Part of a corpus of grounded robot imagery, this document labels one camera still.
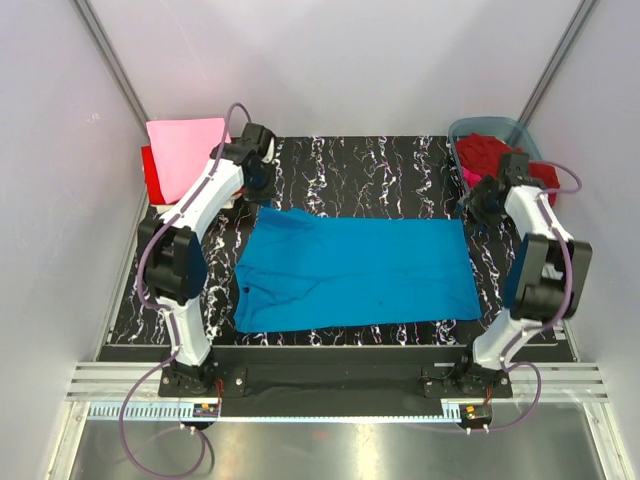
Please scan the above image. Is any blue t shirt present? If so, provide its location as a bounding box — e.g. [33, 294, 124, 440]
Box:
[234, 208, 482, 334]

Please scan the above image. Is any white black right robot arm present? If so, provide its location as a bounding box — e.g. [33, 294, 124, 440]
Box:
[453, 152, 593, 397]

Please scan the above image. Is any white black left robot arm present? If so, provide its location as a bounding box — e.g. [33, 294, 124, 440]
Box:
[137, 121, 276, 396]

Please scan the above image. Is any magenta t shirt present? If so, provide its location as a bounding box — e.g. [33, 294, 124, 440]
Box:
[462, 167, 482, 189]

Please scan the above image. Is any dark red t shirt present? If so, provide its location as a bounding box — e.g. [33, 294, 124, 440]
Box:
[455, 133, 560, 188]

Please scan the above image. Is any folded cream t shirt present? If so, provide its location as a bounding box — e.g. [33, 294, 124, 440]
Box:
[152, 192, 241, 215]

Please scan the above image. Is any folded pink t shirt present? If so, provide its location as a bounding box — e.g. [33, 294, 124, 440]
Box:
[146, 118, 225, 204]

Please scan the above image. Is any translucent blue plastic basket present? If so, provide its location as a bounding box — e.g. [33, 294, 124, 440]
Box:
[448, 116, 542, 167]

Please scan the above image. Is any folded red t shirt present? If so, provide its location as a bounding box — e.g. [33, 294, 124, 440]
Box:
[141, 145, 173, 206]

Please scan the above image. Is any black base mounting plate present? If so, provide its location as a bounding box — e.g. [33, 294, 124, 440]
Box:
[140, 346, 487, 419]

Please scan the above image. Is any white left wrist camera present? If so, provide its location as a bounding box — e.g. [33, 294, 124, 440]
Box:
[262, 138, 275, 164]

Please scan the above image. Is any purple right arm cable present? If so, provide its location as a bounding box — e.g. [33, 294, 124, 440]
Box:
[469, 160, 584, 432]

